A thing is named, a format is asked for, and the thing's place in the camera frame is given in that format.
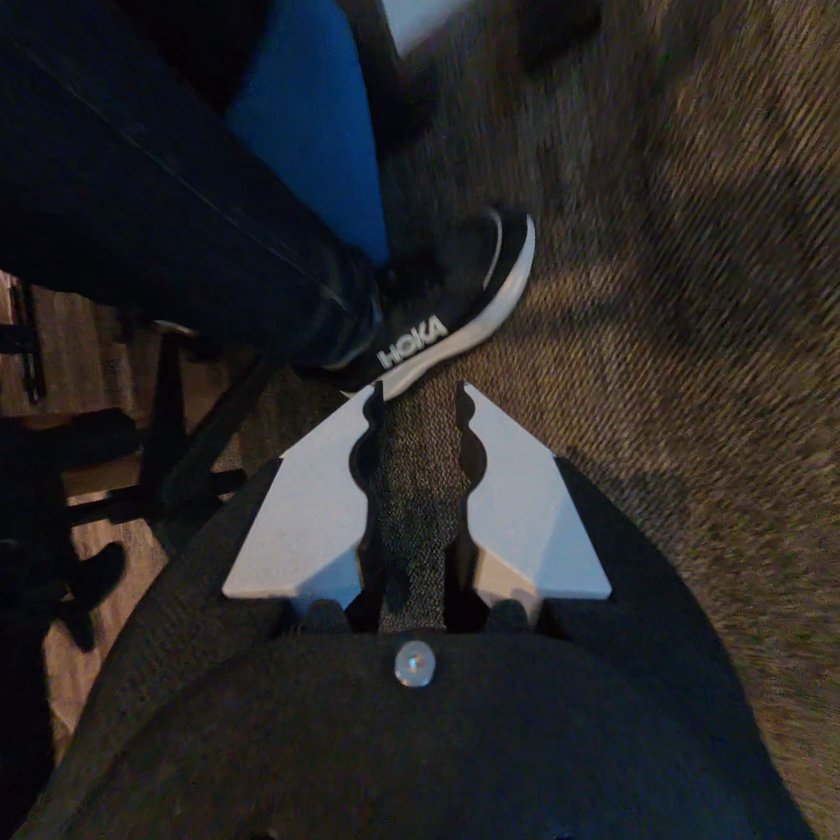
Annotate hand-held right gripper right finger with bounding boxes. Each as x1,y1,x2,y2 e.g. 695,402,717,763
453,381,614,631

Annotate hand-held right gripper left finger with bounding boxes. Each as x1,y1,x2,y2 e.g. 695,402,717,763
220,381,389,631

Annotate black office chair base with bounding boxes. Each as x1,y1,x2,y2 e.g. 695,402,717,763
0,282,280,654

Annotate black white-soled sneaker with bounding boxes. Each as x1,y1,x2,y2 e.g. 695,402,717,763
308,209,537,401

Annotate person's leg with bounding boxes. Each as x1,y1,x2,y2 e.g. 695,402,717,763
0,0,388,378

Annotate blue panel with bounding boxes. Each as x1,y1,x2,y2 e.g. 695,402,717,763
226,0,392,266

